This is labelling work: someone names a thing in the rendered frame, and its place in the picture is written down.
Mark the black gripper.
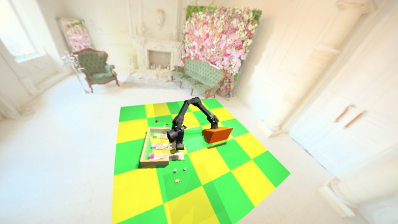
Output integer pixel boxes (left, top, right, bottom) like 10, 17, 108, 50
176, 135, 184, 151

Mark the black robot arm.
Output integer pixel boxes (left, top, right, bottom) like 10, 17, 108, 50
167, 97, 219, 143

